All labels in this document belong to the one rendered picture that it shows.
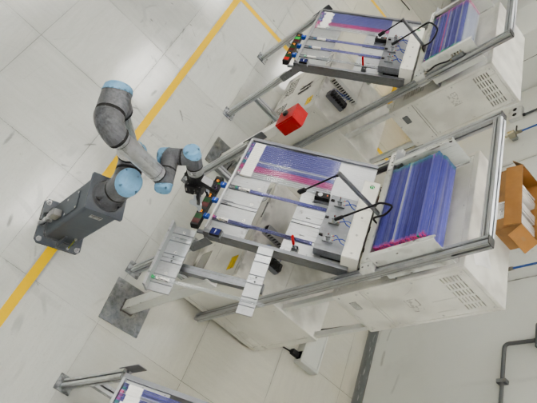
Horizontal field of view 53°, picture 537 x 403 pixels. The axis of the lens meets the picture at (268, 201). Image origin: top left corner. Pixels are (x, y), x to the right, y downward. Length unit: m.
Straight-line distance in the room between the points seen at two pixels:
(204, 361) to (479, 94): 2.28
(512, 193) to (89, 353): 2.22
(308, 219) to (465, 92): 1.36
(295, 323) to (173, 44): 2.14
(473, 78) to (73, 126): 2.34
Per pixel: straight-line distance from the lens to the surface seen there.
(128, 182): 2.44
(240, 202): 2.75
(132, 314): 3.17
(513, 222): 2.59
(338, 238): 2.49
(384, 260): 2.35
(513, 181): 2.76
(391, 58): 3.60
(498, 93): 3.53
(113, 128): 2.12
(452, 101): 3.56
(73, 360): 3.02
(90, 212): 2.63
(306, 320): 3.12
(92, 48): 3.68
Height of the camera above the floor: 2.79
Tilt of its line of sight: 44 degrees down
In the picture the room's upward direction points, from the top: 66 degrees clockwise
